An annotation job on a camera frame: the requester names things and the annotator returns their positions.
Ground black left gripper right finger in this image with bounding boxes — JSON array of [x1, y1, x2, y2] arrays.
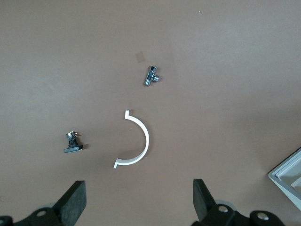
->
[[191, 178, 286, 226]]

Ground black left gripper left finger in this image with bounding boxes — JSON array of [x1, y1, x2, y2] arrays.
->
[[0, 180, 87, 226]]

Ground white drawer cabinet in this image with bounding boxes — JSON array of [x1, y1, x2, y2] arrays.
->
[[268, 146, 301, 212]]

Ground white semicircular pipe clamp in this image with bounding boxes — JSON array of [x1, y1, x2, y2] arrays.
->
[[113, 109, 151, 170]]

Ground chrome angle valve fitting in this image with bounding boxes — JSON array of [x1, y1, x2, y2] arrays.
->
[[143, 65, 163, 87]]

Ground translucent tape patch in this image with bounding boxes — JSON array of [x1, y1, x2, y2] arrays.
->
[[135, 51, 146, 64]]

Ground black switch with metal pins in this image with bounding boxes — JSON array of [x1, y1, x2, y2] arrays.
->
[[63, 131, 85, 154]]

